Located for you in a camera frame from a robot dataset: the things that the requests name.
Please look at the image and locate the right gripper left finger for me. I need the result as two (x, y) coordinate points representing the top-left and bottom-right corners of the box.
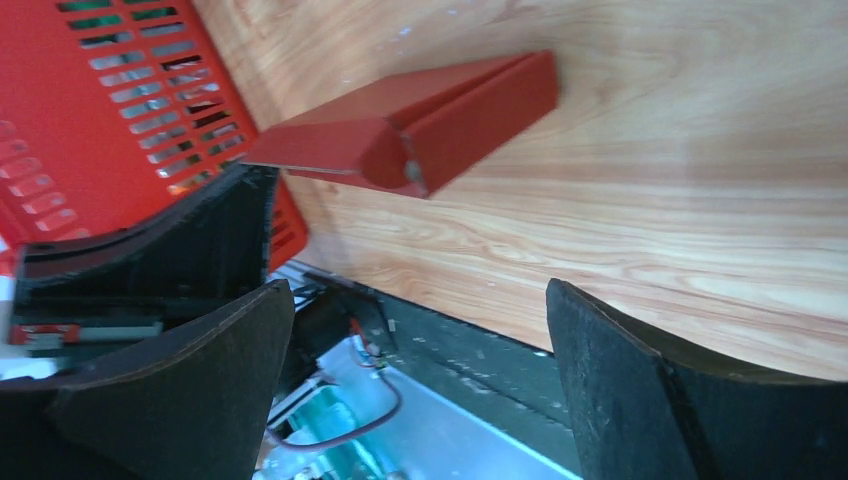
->
(47, 280), (294, 479)

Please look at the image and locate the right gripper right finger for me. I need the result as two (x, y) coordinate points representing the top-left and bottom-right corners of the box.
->
(546, 279), (847, 479)

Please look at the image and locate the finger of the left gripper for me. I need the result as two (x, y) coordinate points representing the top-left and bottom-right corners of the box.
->
(9, 166), (278, 357)

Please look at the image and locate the red paper box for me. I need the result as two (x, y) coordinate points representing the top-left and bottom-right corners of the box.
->
(246, 50), (560, 198)

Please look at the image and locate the red plastic basket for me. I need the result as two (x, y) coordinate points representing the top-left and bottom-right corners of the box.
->
(0, 0), (310, 276)

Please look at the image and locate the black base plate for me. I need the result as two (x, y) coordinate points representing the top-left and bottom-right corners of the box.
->
(277, 262), (581, 477)

